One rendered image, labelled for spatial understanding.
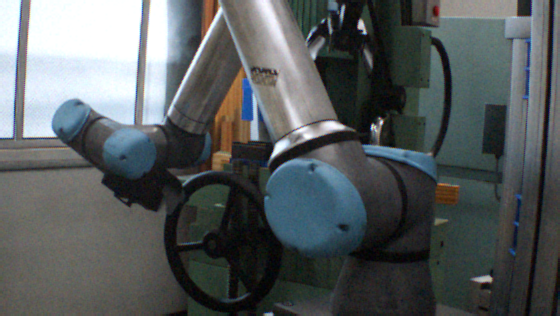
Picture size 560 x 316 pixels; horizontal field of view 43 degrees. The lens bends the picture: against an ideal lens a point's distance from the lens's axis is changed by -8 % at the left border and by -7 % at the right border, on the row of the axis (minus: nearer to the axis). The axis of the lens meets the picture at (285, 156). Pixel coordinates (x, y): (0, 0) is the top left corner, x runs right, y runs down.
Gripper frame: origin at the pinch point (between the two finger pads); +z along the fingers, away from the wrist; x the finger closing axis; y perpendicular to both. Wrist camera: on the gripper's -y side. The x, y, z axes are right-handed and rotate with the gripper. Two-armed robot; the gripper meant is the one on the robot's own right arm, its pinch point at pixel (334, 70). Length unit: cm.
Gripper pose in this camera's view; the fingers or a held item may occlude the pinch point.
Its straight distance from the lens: 162.2
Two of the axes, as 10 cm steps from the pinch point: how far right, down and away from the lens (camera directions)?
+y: 0.7, 6.5, -7.6
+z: -1.1, 7.6, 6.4
